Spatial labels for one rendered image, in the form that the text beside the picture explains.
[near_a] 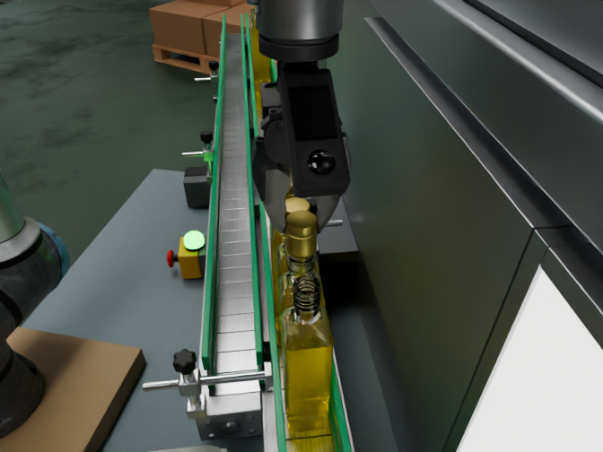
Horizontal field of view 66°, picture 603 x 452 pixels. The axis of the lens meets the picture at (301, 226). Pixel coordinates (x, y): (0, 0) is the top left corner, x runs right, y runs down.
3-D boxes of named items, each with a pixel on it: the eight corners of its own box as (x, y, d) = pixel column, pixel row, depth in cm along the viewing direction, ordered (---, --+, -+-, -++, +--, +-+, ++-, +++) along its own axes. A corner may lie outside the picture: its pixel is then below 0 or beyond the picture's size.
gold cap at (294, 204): (311, 239, 58) (312, 212, 55) (284, 242, 58) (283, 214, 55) (308, 222, 61) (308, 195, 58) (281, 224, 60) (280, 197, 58)
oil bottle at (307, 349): (328, 430, 63) (336, 331, 50) (287, 435, 63) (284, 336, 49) (321, 393, 68) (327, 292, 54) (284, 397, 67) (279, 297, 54)
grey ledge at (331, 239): (355, 283, 98) (360, 244, 91) (314, 287, 97) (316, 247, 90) (303, 99, 172) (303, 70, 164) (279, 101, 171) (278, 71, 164)
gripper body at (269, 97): (327, 129, 52) (332, 16, 45) (341, 169, 46) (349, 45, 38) (260, 133, 52) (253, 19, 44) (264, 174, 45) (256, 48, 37)
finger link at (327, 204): (336, 201, 57) (327, 134, 51) (345, 231, 52) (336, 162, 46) (311, 205, 57) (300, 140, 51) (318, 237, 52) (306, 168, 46)
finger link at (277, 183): (281, 207, 56) (292, 140, 51) (284, 239, 52) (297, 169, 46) (256, 206, 56) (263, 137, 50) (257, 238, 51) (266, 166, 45)
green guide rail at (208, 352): (214, 389, 68) (207, 356, 63) (207, 390, 68) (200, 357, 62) (227, 32, 203) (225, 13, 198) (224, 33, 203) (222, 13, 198)
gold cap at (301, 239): (318, 257, 52) (319, 228, 49) (287, 259, 52) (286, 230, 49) (314, 238, 55) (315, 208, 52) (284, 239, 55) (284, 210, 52)
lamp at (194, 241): (205, 250, 100) (203, 240, 98) (183, 252, 100) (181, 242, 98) (205, 238, 104) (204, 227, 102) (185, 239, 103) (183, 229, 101)
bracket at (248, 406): (264, 438, 69) (261, 413, 65) (200, 445, 68) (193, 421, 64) (263, 415, 72) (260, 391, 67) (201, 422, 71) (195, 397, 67)
